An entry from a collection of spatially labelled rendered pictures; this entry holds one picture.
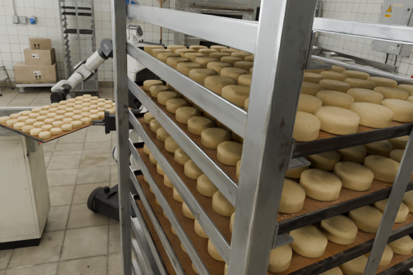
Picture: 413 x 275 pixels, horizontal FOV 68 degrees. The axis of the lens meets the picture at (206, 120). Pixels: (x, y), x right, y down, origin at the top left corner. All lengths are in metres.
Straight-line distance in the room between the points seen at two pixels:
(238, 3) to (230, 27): 4.98
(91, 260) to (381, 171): 2.04
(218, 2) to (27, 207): 4.03
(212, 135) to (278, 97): 0.26
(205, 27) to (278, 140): 0.19
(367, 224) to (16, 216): 2.11
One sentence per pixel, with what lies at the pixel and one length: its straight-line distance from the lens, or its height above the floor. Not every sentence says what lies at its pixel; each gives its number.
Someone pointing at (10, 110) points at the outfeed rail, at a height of 0.88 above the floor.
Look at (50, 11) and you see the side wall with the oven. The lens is 6.09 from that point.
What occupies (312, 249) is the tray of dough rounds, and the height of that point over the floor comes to 1.33.
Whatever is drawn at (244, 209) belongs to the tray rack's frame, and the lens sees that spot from 0.30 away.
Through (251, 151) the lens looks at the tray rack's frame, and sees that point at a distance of 0.27.
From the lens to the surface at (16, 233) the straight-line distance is 2.44.
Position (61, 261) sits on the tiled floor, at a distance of 2.37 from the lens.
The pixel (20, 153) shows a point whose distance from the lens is 2.11.
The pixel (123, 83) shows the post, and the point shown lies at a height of 1.41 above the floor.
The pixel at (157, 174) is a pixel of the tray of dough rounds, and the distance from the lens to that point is 0.77.
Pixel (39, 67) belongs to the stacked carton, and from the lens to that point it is 5.78.
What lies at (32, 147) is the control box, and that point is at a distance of 2.13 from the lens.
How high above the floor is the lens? 1.62
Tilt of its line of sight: 21 degrees down
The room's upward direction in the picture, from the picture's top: 4 degrees clockwise
